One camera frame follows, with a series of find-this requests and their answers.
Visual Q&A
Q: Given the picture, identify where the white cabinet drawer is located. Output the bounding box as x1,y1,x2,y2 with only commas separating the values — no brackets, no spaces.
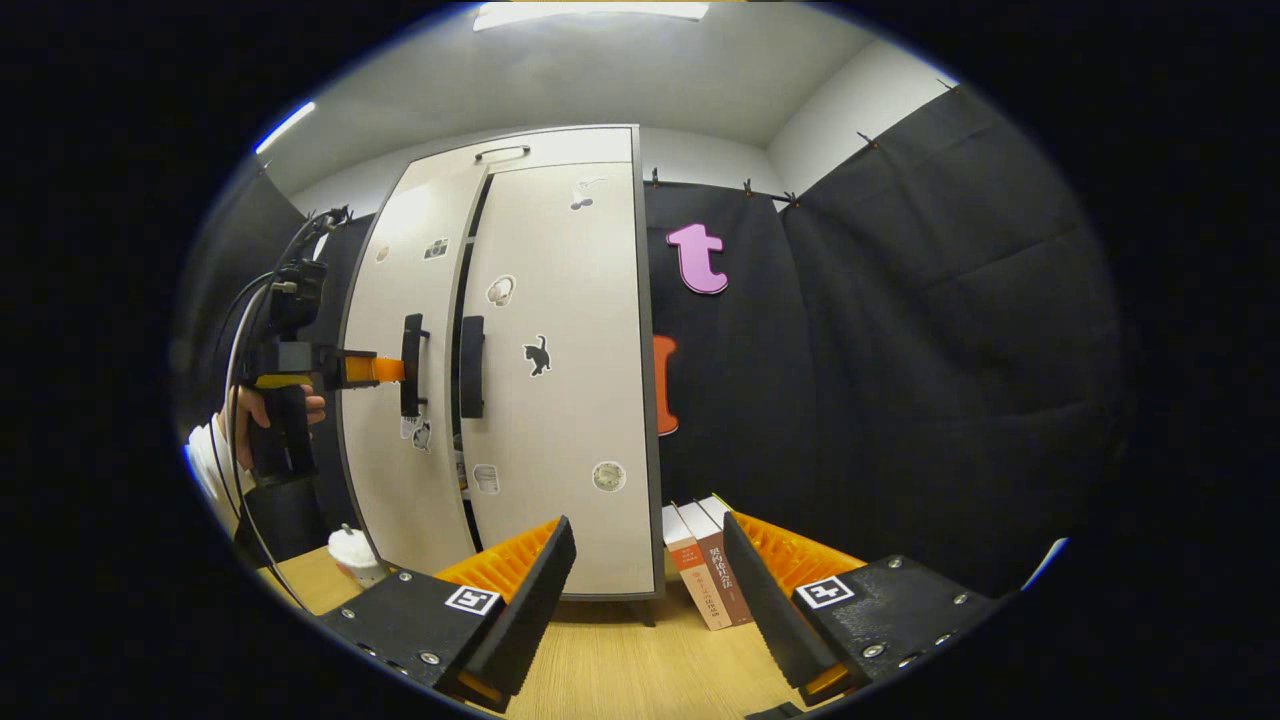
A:
398,127,638,193

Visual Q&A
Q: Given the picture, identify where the white and grey shoe cabinet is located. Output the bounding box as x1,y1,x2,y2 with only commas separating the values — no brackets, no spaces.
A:
335,123,669,629

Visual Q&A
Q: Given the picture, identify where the white round-topped cup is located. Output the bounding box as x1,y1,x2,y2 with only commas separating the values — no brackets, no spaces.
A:
327,524,388,590

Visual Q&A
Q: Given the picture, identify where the black backdrop cloth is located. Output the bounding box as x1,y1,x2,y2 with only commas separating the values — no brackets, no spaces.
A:
640,80,1126,601

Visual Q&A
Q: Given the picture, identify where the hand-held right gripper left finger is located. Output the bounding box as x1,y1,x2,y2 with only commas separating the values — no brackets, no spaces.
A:
318,515,579,715

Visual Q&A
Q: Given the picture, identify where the long ceiling light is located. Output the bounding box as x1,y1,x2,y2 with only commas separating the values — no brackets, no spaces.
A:
472,0,711,32
253,100,317,156

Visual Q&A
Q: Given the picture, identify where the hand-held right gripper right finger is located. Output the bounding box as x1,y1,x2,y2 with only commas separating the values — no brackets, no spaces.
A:
722,510,1001,709

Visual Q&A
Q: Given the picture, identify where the brown red book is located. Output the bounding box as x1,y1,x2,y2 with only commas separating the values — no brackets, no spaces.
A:
678,499,758,628

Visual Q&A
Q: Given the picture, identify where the black door handle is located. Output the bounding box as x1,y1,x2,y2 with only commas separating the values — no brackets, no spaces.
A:
399,313,432,420
458,315,487,420

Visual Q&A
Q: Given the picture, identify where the black cable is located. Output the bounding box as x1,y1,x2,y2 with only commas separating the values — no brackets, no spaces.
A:
208,205,353,481

